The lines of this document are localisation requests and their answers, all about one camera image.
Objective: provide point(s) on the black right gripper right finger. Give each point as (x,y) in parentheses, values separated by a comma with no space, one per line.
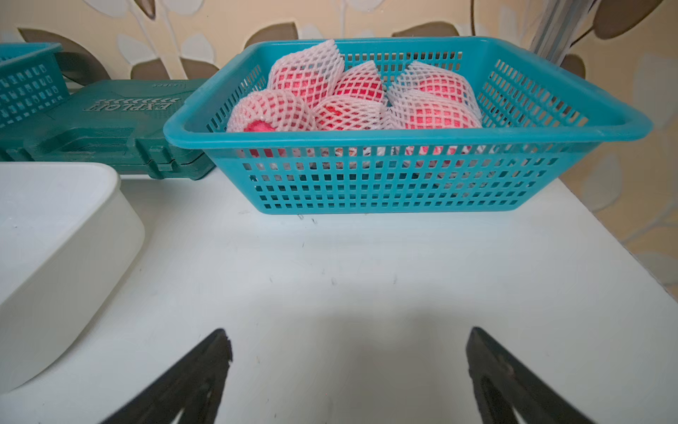
(506,391)

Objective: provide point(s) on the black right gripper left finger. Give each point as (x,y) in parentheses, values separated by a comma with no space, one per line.
(189,392)

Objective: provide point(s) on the red apple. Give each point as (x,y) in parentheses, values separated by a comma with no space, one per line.
(271,111)
(417,110)

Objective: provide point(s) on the white plastic tray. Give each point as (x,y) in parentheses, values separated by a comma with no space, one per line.
(68,235)

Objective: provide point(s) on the teal right plastic basket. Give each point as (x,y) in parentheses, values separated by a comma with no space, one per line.
(537,121)

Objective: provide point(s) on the teal plastic basket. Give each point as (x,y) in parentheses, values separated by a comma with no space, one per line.
(537,121)
(31,80)

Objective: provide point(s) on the green plastic tool case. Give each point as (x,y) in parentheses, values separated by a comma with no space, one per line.
(118,123)

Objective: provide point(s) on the netted apple front middle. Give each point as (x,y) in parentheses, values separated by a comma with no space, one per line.
(345,113)

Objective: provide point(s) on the netted apple back middle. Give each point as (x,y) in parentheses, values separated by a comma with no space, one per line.
(362,82)

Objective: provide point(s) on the teal left plastic basket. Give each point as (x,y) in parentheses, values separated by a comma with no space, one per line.
(31,80)

